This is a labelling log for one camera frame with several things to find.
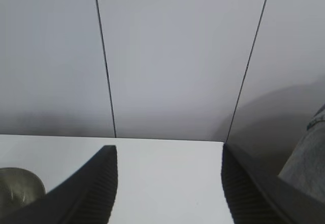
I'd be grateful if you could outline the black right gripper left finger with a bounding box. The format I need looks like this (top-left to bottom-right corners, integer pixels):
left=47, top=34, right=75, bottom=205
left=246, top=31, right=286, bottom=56
left=0, top=145, right=118, bottom=224

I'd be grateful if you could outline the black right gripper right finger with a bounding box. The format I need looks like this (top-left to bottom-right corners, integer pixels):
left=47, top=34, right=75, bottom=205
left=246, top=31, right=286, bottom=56
left=220, top=143, right=325, bottom=224

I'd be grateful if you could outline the stainless steel mixing bowl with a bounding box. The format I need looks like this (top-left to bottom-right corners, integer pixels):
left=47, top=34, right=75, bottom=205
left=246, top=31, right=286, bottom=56
left=0, top=167, right=47, bottom=211

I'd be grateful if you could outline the grey denim fabric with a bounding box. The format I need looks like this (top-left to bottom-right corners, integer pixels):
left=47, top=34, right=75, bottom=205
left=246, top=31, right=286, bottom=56
left=278, top=102, right=325, bottom=207

